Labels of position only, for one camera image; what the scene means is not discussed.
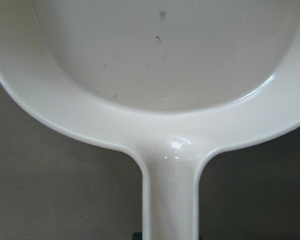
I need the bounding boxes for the beige plastic dustpan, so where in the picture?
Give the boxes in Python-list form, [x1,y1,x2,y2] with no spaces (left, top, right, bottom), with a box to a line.
[0,0,300,240]

